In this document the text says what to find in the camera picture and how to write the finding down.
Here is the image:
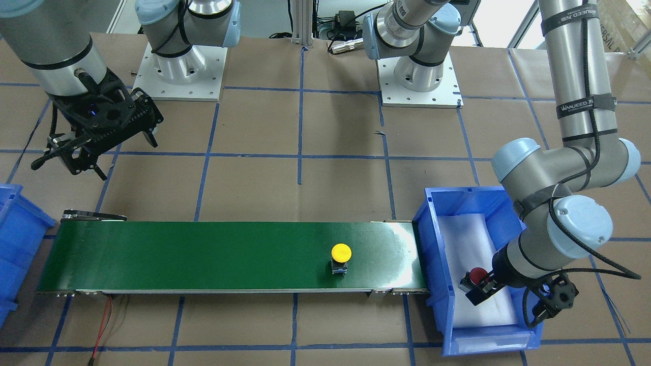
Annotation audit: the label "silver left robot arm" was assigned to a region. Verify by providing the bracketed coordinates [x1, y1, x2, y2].
[460, 1, 641, 327]

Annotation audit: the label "red and black wires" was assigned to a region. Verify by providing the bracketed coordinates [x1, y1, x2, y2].
[91, 296, 115, 361]

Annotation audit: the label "white foam pad bin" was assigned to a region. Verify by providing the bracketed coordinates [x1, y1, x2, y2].
[437, 213, 519, 328]

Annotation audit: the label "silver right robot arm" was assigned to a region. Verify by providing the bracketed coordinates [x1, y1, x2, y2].
[2, 1, 241, 180]

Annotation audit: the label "yellow push button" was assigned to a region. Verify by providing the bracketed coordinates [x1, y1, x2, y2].
[331, 243, 352, 275]

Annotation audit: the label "green conveyor belt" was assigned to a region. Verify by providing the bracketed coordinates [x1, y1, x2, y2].
[37, 220, 428, 295]

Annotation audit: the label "blue plastic bin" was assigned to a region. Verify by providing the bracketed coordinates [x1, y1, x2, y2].
[413, 186, 545, 356]
[1, 184, 55, 325]

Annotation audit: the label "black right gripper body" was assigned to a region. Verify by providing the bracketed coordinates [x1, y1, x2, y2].
[31, 69, 164, 175]

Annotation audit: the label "red push button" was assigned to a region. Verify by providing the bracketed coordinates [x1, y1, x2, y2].
[458, 267, 488, 293]

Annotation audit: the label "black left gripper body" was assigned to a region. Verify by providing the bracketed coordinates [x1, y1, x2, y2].
[491, 249, 579, 326]

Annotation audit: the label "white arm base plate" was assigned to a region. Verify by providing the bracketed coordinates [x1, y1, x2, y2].
[376, 54, 463, 108]
[133, 45, 228, 102]

